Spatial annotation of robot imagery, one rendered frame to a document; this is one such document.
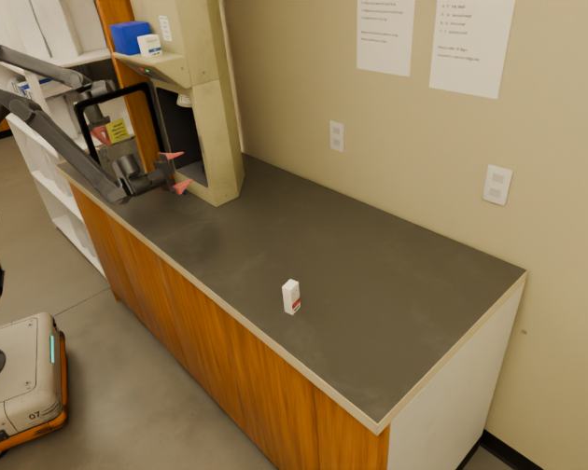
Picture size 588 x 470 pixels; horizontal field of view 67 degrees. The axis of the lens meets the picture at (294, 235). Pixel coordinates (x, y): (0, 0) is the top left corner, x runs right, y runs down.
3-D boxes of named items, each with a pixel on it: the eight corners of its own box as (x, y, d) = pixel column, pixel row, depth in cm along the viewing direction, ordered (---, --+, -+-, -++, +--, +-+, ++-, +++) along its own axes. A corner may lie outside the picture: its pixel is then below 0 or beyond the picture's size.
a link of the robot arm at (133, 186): (131, 200, 141) (134, 195, 137) (120, 180, 141) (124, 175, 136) (150, 191, 145) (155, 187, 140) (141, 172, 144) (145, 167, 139)
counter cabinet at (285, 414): (205, 253, 313) (177, 131, 263) (478, 449, 182) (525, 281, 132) (116, 300, 277) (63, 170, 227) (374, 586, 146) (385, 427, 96)
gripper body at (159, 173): (165, 160, 141) (144, 168, 137) (175, 190, 145) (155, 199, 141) (157, 158, 146) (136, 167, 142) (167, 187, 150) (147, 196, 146)
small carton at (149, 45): (154, 52, 151) (149, 34, 148) (162, 54, 148) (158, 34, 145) (141, 56, 148) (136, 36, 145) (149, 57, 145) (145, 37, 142)
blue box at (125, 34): (142, 47, 162) (135, 20, 157) (155, 49, 155) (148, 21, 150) (116, 52, 156) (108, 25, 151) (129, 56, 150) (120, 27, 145)
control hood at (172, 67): (147, 74, 169) (140, 46, 164) (192, 87, 149) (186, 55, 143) (119, 81, 163) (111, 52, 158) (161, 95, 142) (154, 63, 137)
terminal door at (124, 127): (171, 175, 191) (147, 80, 169) (108, 205, 172) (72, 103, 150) (170, 174, 191) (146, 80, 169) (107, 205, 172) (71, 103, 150)
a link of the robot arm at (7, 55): (-2, 62, 176) (-24, 50, 165) (3, 48, 176) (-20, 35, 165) (92, 96, 171) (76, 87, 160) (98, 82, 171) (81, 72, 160)
